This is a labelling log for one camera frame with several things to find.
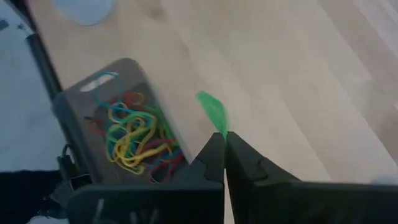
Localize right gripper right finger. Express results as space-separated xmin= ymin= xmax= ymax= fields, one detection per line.
xmin=224 ymin=131 xmax=398 ymax=224

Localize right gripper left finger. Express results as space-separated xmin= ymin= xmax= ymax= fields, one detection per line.
xmin=67 ymin=132 xmax=226 ymax=224

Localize yellow rubber band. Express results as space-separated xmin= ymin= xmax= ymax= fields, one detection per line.
xmin=107 ymin=107 xmax=175 ymax=175

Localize translucent grey plastic bin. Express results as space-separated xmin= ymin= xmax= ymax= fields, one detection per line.
xmin=51 ymin=57 xmax=194 ymax=187

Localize black rig crossbeam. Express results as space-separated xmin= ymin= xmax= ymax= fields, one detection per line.
xmin=0 ymin=169 xmax=68 ymax=220

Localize white plant pot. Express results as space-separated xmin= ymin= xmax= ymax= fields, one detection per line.
xmin=51 ymin=0 xmax=116 ymax=26

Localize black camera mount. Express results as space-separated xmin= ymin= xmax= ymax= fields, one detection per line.
xmin=57 ymin=144 xmax=94 ymax=192

